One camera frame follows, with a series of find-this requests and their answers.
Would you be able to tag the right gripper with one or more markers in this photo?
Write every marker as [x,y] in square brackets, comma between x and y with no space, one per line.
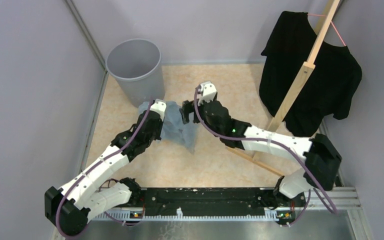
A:
[188,107]

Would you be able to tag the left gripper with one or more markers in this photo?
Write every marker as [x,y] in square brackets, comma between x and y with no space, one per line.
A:
[160,125]

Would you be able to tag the light blue plastic trash bag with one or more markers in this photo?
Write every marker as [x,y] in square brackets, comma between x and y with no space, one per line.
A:
[175,131]

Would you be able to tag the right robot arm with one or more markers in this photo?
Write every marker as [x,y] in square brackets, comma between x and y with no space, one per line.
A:
[318,158]

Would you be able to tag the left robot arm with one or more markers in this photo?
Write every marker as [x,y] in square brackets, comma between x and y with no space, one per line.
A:
[72,206]

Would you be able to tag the grey plastic trash bin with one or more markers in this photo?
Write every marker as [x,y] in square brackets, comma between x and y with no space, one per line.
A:
[136,65]

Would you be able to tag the wooden clothes stand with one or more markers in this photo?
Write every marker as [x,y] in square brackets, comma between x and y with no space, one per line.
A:
[303,74]

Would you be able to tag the black t-shirt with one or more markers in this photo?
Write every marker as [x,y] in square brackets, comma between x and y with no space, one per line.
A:
[329,89]

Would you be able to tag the pink clothes hanger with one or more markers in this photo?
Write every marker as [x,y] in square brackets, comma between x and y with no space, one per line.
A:
[337,30]

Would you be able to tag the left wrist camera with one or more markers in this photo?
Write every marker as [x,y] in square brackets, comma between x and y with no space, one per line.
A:
[159,106]

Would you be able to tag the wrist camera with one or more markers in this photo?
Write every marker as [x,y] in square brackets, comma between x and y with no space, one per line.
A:
[159,106]
[207,92]

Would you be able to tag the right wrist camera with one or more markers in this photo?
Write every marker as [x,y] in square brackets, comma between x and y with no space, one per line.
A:
[207,92]

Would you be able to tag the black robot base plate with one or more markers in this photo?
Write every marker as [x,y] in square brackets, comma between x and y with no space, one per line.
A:
[211,202]

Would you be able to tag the grey slotted cable duct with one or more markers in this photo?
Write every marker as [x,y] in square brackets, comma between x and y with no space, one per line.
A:
[127,216]

